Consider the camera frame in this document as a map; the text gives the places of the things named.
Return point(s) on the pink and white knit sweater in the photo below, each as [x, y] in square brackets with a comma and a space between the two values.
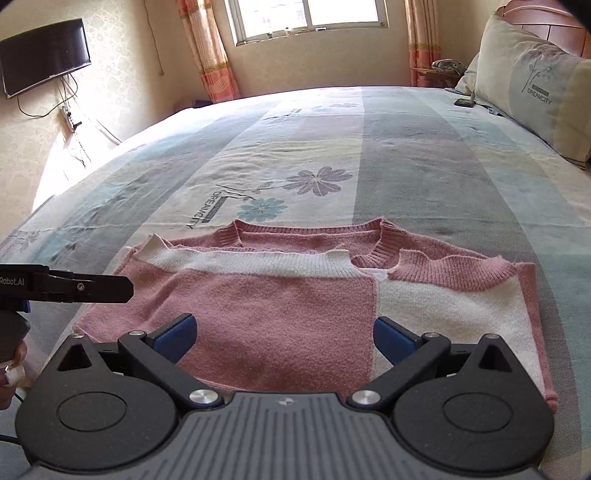
[293, 309]

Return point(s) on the wooden headboard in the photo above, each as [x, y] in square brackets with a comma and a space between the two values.
[550, 21]

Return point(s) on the left orange curtain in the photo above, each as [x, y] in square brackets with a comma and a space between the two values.
[200, 27]

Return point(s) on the operator left hand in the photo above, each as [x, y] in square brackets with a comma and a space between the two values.
[11, 375]

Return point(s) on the right orange curtain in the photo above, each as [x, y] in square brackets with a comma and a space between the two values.
[424, 39]

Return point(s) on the patchwork pillow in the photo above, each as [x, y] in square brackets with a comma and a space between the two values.
[537, 84]
[466, 84]

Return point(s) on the patchwork pastel bed sheet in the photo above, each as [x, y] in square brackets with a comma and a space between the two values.
[338, 157]

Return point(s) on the orange curtain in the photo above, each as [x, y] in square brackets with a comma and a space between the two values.
[424, 39]
[200, 27]

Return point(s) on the wooden nightstand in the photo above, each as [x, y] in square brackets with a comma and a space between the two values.
[436, 78]

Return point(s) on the far patchwork pillow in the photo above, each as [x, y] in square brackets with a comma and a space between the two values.
[466, 84]

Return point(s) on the wall mounted black television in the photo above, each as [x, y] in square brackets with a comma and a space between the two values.
[37, 56]

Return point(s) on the white wall power strip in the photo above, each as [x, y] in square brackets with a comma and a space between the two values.
[71, 119]

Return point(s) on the near patchwork pillow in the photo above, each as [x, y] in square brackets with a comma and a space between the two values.
[537, 84]

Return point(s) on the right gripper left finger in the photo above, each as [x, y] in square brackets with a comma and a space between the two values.
[102, 406]

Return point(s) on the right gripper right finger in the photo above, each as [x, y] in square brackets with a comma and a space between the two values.
[458, 406]

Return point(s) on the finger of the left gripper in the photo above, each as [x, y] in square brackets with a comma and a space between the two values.
[69, 287]

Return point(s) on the small dark object on bed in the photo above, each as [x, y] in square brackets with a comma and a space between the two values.
[465, 103]

